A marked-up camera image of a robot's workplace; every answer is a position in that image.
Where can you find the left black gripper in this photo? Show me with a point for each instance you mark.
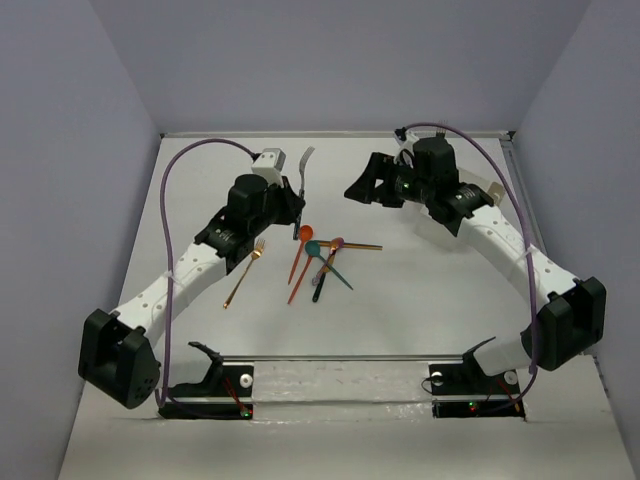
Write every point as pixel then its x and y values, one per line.
pixel 292 201

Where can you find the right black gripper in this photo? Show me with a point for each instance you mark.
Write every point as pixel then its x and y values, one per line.
pixel 363 190

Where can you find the gold fork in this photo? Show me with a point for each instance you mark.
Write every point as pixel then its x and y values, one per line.
pixel 256 254

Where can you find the silver fork dark handle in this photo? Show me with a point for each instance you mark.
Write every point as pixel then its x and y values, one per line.
pixel 302 169

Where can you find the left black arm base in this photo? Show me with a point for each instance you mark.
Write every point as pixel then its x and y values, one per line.
pixel 224 393

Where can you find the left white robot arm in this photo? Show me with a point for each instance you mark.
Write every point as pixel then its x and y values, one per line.
pixel 117 347

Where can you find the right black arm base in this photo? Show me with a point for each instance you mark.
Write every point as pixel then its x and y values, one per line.
pixel 455 396

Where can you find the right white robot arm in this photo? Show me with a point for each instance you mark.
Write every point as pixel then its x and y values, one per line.
pixel 569 312

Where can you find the orange spoon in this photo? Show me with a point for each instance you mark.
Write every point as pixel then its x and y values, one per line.
pixel 305 234

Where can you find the teal spoon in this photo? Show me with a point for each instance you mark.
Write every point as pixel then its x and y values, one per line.
pixel 313 249

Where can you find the orange chopstick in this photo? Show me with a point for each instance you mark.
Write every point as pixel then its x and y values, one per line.
pixel 360 246

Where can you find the dark blue chopstick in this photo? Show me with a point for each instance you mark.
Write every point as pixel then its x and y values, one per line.
pixel 360 244

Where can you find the iridescent spoon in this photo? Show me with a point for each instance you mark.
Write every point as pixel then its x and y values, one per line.
pixel 333 245

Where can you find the white utensil caddy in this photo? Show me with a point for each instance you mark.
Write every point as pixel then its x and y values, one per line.
pixel 428 229

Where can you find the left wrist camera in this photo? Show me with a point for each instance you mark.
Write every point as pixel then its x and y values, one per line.
pixel 269 165

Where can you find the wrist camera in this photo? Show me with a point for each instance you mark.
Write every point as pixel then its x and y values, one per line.
pixel 269 165
pixel 406 141

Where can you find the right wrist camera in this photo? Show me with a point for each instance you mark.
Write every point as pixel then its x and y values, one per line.
pixel 406 141

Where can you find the gold knife dark handle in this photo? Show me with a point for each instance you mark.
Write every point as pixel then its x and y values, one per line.
pixel 320 285

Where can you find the metal table rail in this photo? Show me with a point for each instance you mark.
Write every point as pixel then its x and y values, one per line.
pixel 500 134

